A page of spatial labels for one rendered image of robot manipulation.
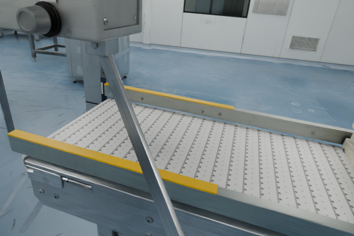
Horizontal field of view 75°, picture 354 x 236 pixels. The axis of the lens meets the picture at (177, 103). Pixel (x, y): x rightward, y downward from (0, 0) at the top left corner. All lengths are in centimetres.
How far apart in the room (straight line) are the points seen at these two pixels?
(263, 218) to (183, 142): 21
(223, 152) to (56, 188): 30
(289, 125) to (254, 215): 28
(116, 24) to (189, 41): 522
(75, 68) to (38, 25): 292
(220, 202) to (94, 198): 21
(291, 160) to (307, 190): 8
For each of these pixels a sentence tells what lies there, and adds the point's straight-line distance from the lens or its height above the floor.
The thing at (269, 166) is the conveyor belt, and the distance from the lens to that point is 45.
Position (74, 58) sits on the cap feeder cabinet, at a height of 33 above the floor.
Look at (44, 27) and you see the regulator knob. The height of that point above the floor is 105.
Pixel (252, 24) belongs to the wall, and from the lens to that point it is 546.
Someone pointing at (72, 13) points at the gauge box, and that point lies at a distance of 26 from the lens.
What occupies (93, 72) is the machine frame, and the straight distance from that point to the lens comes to 67.
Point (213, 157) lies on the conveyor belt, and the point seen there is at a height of 83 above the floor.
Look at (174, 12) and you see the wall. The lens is 547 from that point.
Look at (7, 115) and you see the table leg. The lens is 200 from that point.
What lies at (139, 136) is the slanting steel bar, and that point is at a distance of 25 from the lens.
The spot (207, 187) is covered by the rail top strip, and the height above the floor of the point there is 87.
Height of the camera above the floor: 108
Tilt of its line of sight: 24 degrees down
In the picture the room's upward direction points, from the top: 5 degrees clockwise
